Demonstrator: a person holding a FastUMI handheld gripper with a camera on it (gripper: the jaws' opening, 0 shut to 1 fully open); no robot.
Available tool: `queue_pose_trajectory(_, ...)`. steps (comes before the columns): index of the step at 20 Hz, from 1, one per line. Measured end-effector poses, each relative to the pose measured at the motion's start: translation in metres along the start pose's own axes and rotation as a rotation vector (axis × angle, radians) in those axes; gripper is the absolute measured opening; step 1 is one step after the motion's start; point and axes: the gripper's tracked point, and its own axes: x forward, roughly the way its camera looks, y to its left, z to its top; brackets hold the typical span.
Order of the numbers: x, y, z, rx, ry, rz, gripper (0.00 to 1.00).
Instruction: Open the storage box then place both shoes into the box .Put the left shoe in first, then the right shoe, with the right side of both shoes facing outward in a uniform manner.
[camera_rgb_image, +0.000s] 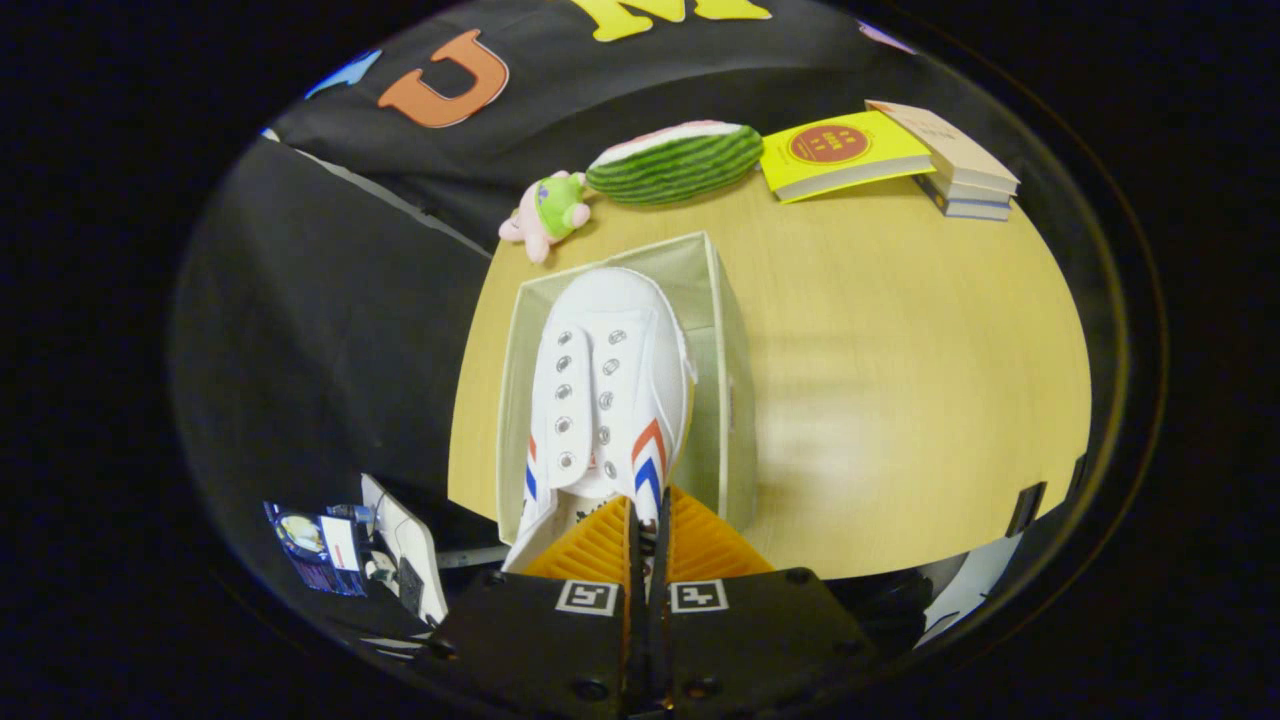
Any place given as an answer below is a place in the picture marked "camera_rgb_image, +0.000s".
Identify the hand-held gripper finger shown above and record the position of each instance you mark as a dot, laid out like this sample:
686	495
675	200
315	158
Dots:
660	620
636	620

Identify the beige fabric storage box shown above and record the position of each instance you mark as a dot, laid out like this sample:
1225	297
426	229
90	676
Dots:
725	420

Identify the white shoe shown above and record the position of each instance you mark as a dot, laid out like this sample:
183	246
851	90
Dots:
620	330

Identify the white flat device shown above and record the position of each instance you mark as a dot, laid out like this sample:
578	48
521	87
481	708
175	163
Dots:
410	540

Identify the blue printed carton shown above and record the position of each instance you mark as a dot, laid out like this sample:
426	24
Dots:
320	550

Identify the black backdrop cloth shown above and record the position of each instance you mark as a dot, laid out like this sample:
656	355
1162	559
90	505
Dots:
330	350

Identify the pink and green plush toy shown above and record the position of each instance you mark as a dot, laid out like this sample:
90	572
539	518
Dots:
555	210

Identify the watermelon slice plush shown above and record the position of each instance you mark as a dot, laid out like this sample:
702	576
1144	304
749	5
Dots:
670	165

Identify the yellow book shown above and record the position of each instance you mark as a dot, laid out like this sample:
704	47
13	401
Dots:
840	145

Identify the blue-grey paperback book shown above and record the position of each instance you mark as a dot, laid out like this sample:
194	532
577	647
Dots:
975	209

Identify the white paperback book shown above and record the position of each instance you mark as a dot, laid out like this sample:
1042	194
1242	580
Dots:
975	191

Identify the beige paperback book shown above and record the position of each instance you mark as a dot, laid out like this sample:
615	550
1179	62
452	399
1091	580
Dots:
950	140

